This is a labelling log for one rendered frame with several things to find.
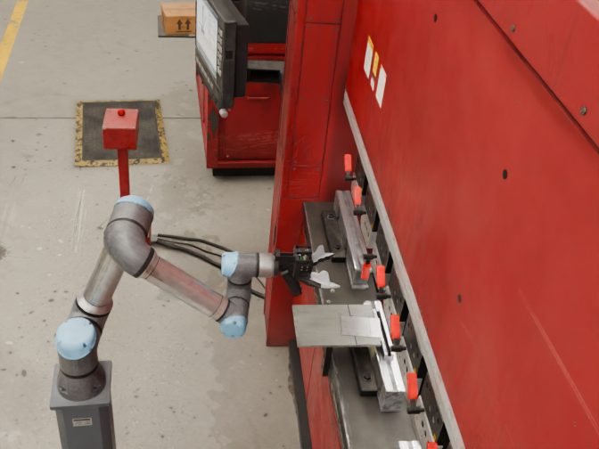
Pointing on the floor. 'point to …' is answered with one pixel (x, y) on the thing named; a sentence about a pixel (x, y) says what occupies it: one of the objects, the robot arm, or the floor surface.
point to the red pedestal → (122, 129)
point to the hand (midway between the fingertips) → (337, 272)
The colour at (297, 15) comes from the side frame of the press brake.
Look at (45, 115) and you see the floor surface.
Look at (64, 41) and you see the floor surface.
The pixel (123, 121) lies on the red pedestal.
